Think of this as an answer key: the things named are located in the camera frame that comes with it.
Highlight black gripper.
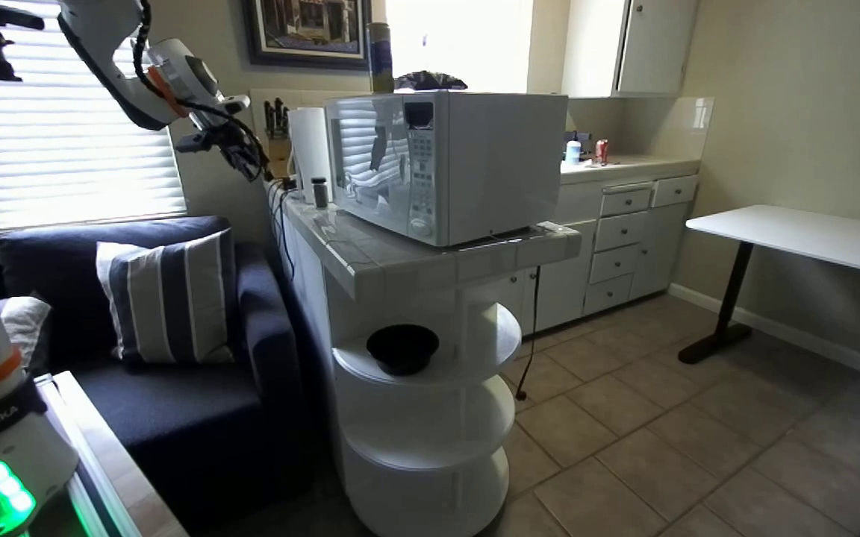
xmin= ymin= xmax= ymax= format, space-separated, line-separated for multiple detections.
xmin=176 ymin=96 xmax=276 ymax=187

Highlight glass spice bottle dark herbs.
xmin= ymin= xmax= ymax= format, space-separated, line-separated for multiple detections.
xmin=307 ymin=174 xmax=334 ymax=211

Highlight white microwave oven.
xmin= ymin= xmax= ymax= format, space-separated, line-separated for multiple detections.
xmin=325 ymin=89 xmax=571 ymax=253

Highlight wooden knife block with knives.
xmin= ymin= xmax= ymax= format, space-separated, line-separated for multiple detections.
xmin=259 ymin=96 xmax=295 ymax=187

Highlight white paper towel roll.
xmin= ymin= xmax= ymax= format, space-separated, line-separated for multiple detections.
xmin=285 ymin=103 xmax=334 ymax=196

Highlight dark framed picture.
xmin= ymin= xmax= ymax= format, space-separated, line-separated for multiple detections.
xmin=238 ymin=0 xmax=373 ymax=72

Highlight blue white striped pillow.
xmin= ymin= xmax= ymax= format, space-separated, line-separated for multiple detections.
xmin=93 ymin=226 xmax=244 ymax=367

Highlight yellow and blue can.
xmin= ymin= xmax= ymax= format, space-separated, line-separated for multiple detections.
xmin=368 ymin=18 xmax=398 ymax=99

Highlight dark crumpled item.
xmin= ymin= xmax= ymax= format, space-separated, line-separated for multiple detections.
xmin=392 ymin=65 xmax=471 ymax=96

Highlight white window blinds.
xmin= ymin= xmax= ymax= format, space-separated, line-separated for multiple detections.
xmin=0 ymin=0 xmax=191 ymax=236

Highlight black bowl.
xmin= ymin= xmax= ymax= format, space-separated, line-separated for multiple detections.
xmin=364 ymin=320 xmax=446 ymax=378

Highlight dark blue sofa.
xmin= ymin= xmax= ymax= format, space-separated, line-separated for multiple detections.
xmin=0 ymin=211 xmax=305 ymax=524

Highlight plain white pillow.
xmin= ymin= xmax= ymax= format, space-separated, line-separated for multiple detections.
xmin=0 ymin=291 xmax=58 ymax=372

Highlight wooden robot mounting table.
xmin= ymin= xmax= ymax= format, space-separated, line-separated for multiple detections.
xmin=31 ymin=367 xmax=191 ymax=537

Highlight white rounded shelf cabinet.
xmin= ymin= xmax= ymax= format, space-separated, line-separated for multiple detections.
xmin=277 ymin=190 xmax=585 ymax=537

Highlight white kitchen base cabinets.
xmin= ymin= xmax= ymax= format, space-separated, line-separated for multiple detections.
xmin=494 ymin=156 xmax=704 ymax=338

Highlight white desk with black leg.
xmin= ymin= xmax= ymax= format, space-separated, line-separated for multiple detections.
xmin=676 ymin=200 xmax=860 ymax=367

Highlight white wall cabinet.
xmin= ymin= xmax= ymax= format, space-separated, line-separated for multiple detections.
xmin=556 ymin=0 xmax=701 ymax=100

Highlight white wall outlet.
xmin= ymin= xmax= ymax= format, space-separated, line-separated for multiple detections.
xmin=691 ymin=93 xmax=718 ymax=135

